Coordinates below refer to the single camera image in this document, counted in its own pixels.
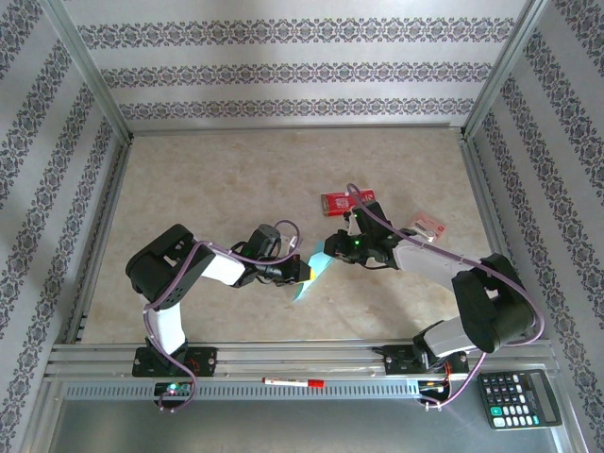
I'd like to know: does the light blue paper sheet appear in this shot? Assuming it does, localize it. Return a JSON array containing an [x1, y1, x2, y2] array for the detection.
[[291, 241, 334, 303]]

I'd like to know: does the red flat packet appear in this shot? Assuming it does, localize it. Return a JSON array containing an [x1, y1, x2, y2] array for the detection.
[[320, 188, 378, 218]]

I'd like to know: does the red white blister pack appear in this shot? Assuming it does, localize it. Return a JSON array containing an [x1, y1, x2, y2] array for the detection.
[[408, 211, 445, 244]]

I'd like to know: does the white red marker pen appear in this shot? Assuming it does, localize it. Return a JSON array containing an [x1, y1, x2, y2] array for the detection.
[[261, 376, 326, 389]]

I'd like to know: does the black desk calculator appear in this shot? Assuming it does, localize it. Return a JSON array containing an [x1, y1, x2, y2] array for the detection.
[[477, 370, 563, 430]]

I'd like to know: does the aluminium mounting rail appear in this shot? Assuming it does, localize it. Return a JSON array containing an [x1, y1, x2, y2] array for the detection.
[[44, 339, 558, 378]]

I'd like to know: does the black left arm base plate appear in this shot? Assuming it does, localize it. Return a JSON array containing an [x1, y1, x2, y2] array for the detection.
[[131, 346, 218, 378]]

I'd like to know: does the aluminium back frame bar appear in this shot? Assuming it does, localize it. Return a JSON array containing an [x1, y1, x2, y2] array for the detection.
[[126, 123, 466, 138]]

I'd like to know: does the grey slotted cable duct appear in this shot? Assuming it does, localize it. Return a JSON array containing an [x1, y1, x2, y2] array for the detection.
[[63, 382, 421, 401]]

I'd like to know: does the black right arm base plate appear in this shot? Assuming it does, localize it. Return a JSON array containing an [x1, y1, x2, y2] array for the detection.
[[382, 344, 471, 377]]

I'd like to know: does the aluminium side frame rail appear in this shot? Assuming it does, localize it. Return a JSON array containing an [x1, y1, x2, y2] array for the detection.
[[63, 136, 133, 344], [460, 134, 537, 339]]

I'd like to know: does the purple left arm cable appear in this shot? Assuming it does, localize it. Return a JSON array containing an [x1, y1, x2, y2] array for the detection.
[[143, 219, 302, 414]]

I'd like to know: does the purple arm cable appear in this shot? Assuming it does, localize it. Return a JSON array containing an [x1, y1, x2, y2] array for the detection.
[[346, 183, 546, 411], [143, 219, 302, 414]]

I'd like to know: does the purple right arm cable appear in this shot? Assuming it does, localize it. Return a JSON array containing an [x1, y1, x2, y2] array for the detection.
[[346, 183, 546, 411]]

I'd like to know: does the aluminium frame post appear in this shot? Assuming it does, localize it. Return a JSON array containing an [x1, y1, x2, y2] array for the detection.
[[40, 0, 133, 143], [460, 0, 551, 141]]

